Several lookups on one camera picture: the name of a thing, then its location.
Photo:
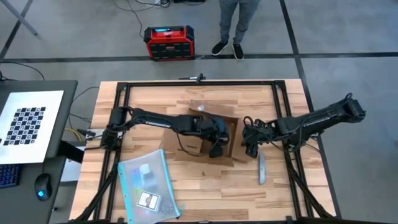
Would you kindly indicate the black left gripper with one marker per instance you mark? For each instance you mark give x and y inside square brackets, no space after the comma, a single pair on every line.
[211,132]

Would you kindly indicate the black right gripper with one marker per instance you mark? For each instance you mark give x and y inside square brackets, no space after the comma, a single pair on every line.
[258,132]

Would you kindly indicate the taped brown cardboard box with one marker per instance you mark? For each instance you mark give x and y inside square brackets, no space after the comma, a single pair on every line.
[199,149]

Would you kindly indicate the silver utility knife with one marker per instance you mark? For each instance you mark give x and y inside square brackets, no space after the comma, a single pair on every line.
[261,168]

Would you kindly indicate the teal mesh zipper pouch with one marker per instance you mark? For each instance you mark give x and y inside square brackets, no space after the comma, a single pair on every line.
[146,186]

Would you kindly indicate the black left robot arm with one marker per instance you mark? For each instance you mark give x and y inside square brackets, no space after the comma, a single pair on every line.
[155,121]

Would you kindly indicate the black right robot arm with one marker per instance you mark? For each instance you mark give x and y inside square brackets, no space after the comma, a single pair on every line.
[320,119]

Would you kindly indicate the red black jobsite radio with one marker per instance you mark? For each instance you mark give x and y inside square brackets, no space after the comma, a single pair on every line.
[169,42]

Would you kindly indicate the person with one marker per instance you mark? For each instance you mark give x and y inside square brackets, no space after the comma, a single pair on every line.
[227,18]

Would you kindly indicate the white paper sheet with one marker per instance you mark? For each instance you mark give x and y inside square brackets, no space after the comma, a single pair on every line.
[71,171]

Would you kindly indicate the black computer mouse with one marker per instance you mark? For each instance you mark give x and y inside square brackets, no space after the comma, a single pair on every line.
[43,186]

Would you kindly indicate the checkerboard calibration board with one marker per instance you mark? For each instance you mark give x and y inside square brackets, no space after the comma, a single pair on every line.
[28,124]

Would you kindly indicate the black desk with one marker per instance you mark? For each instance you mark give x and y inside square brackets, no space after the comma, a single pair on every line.
[21,205]

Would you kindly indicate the black keyboard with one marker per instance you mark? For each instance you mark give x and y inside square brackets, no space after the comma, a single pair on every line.
[9,175]

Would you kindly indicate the grey metal pole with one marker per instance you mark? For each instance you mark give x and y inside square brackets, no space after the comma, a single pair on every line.
[20,17]

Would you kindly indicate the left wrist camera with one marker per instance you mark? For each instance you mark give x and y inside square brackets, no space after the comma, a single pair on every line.
[222,128]

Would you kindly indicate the black aluminium table frame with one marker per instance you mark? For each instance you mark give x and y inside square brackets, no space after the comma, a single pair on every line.
[248,83]

